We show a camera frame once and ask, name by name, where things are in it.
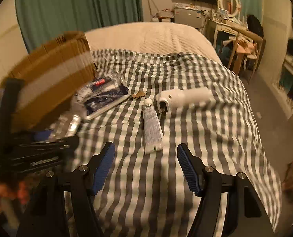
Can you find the brown cardboard box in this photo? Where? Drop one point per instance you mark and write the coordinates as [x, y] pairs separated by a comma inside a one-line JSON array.
[[52, 74]]

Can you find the white cream tube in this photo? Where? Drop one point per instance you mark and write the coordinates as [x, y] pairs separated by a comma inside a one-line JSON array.
[[153, 136]]

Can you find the white oval vanity mirror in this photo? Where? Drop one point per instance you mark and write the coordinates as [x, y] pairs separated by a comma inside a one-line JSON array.
[[233, 7]]

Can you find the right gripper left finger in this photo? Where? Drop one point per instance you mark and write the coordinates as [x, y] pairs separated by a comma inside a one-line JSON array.
[[46, 214]]

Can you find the teal window curtain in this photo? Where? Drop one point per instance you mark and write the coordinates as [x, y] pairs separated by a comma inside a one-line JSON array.
[[43, 20]]

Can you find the wooden chair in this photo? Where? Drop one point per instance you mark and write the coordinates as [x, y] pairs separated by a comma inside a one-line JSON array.
[[247, 45]]

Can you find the white dressing table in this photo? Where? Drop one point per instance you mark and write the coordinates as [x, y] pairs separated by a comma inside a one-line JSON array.
[[214, 27]]

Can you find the silver foil package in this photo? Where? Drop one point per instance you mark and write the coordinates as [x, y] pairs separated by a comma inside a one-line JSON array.
[[95, 98]]

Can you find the person's left hand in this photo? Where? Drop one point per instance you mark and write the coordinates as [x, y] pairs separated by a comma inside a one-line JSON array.
[[21, 192]]

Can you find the small grey fridge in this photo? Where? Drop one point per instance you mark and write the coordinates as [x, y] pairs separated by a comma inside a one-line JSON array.
[[188, 17]]

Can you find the white handheld device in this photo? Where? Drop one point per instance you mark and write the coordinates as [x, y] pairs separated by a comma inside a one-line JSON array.
[[169, 100]]

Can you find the checkered gingham cloth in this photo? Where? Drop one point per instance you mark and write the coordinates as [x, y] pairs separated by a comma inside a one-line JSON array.
[[147, 195]]

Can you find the black backpack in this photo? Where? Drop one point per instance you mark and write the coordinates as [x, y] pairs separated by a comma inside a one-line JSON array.
[[254, 25]]

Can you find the white shelving cabinet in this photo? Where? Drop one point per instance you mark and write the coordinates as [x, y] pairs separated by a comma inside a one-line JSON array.
[[277, 25]]

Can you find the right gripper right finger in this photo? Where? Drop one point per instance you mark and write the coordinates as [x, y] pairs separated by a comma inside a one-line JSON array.
[[245, 214]]

